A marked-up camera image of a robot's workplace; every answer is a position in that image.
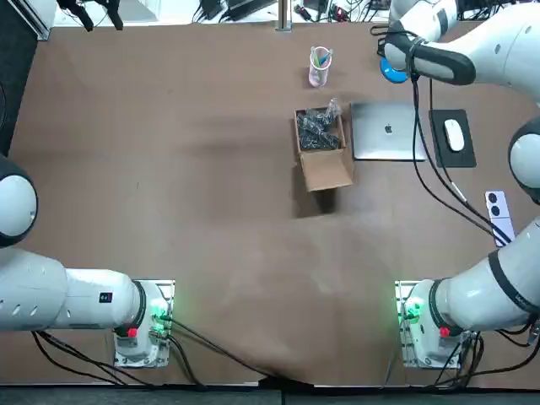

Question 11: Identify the bag of black parts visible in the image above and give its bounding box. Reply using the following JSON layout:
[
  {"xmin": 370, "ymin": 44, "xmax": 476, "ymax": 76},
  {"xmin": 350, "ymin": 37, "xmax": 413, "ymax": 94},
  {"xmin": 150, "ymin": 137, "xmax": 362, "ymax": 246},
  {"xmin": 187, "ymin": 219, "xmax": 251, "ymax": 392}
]
[{"xmin": 296, "ymin": 97, "xmax": 345, "ymax": 151}]

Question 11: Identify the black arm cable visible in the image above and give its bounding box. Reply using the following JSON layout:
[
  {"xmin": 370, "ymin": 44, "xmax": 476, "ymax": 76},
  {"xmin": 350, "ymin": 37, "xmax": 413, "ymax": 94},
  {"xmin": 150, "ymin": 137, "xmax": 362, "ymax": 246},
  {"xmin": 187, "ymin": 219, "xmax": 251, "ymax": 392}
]
[
  {"xmin": 428, "ymin": 78, "xmax": 514, "ymax": 244},
  {"xmin": 411, "ymin": 69, "xmax": 503, "ymax": 237}
]

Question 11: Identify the pink translucent cup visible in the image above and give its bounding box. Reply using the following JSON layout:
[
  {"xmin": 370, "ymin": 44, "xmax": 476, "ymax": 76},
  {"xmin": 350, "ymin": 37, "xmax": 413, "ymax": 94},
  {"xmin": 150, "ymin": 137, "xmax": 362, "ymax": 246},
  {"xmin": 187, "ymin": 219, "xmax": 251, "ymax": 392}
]
[{"xmin": 309, "ymin": 45, "xmax": 335, "ymax": 89}]

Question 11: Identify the grey power adapter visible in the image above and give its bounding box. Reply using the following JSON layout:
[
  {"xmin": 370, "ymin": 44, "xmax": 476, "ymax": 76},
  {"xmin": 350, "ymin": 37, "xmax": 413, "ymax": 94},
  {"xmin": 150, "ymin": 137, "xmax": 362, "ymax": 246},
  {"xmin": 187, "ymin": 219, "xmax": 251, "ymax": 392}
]
[{"xmin": 227, "ymin": 0, "xmax": 275, "ymax": 14}]

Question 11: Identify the aluminium camera post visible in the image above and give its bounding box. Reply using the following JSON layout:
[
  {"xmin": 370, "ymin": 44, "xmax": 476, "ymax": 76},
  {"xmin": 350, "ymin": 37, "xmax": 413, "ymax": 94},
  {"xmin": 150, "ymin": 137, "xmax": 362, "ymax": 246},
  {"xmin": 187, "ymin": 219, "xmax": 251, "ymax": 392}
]
[{"xmin": 275, "ymin": 0, "xmax": 293, "ymax": 33}]

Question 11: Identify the blue gooseneck desk lamp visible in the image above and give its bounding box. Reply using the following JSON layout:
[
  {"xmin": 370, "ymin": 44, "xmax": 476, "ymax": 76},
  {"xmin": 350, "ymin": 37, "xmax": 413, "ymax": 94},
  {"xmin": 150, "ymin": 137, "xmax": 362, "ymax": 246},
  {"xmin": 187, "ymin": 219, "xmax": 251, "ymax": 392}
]
[{"xmin": 370, "ymin": 23, "xmax": 413, "ymax": 84}]

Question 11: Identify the black base cable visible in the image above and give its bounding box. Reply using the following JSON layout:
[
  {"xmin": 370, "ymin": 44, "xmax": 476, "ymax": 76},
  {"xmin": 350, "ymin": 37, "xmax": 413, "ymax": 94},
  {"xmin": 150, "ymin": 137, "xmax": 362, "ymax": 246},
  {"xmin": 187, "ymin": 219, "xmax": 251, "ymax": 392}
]
[
  {"xmin": 421, "ymin": 320, "xmax": 540, "ymax": 389},
  {"xmin": 166, "ymin": 316, "xmax": 316, "ymax": 387},
  {"xmin": 31, "ymin": 331, "xmax": 127, "ymax": 387},
  {"xmin": 168, "ymin": 335, "xmax": 208, "ymax": 388}
]

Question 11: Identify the black power adapter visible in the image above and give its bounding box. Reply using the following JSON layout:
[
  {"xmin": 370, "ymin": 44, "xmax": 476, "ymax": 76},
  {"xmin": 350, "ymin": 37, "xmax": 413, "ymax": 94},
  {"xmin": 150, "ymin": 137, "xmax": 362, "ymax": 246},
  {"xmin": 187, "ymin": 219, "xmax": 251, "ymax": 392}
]
[{"xmin": 197, "ymin": 0, "xmax": 231, "ymax": 21}]

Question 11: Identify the black mouse pad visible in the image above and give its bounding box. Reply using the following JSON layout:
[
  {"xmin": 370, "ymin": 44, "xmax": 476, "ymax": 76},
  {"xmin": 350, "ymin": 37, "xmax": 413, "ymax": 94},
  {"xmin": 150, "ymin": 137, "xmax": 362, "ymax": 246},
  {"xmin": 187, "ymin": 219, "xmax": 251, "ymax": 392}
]
[{"xmin": 429, "ymin": 109, "xmax": 478, "ymax": 169}]

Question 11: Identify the open cardboard box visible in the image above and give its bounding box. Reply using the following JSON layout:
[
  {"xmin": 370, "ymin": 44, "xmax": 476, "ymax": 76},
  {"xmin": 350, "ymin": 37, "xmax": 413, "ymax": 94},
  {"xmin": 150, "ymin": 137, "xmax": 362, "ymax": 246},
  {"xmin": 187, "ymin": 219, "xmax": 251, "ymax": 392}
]
[{"xmin": 294, "ymin": 103, "xmax": 356, "ymax": 193}]

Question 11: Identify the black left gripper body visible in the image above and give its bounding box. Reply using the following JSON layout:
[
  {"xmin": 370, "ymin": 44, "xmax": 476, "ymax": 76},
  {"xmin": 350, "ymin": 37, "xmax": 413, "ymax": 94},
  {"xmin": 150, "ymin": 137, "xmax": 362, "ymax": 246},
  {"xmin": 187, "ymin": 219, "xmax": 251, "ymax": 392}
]
[{"xmin": 57, "ymin": 0, "xmax": 106, "ymax": 10}]

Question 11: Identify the white computer mouse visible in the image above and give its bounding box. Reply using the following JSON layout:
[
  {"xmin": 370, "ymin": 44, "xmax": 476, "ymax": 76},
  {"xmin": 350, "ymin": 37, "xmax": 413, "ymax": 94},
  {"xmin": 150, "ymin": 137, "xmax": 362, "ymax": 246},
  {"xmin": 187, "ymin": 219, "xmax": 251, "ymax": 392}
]
[{"xmin": 443, "ymin": 119, "xmax": 465, "ymax": 152}]

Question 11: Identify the power strip with lit switches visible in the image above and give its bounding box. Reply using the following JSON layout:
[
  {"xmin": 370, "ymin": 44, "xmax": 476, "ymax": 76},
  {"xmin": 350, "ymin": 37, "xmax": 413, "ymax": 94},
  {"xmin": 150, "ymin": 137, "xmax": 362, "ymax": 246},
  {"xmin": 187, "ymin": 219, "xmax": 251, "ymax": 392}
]
[{"xmin": 293, "ymin": 2, "xmax": 351, "ymax": 22}]

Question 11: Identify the aluminium frame profile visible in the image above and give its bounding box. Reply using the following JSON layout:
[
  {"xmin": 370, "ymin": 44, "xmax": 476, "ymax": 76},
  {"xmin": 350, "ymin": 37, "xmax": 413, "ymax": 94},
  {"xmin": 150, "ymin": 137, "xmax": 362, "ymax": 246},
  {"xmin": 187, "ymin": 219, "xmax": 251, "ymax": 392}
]
[{"xmin": 12, "ymin": 0, "xmax": 57, "ymax": 41}]

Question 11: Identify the silver closed laptop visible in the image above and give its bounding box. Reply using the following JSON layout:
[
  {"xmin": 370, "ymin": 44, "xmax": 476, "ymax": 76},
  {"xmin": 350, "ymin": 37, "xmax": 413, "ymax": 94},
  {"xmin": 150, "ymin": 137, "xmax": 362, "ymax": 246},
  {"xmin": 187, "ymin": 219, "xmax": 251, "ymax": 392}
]
[{"xmin": 350, "ymin": 102, "xmax": 428, "ymax": 162}]

